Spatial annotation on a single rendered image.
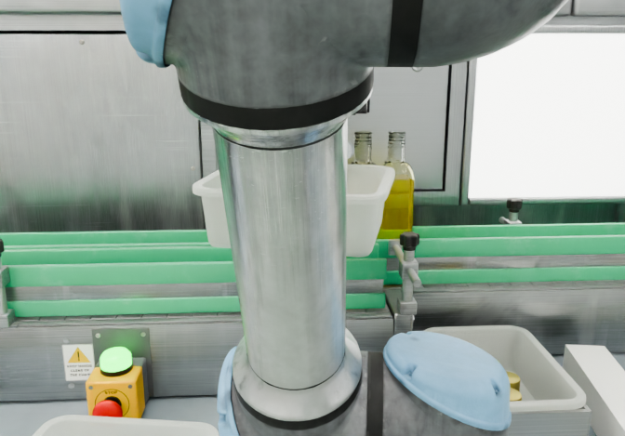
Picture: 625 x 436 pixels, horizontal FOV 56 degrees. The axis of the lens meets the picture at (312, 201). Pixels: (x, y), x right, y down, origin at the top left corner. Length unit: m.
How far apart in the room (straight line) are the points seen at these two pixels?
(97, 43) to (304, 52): 0.91
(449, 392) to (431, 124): 0.70
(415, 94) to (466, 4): 0.85
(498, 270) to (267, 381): 0.64
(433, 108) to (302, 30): 0.87
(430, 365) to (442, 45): 0.33
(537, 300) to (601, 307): 0.12
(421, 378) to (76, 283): 0.58
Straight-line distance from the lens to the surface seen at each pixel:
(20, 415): 1.02
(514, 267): 1.08
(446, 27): 0.29
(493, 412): 0.56
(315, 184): 0.36
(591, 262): 1.13
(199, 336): 0.93
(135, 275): 0.92
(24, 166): 1.25
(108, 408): 0.89
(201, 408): 0.96
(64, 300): 0.97
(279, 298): 0.42
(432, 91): 1.14
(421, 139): 1.15
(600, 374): 1.00
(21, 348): 1.00
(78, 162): 1.22
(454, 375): 0.55
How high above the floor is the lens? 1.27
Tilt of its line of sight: 14 degrees down
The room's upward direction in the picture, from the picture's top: straight up
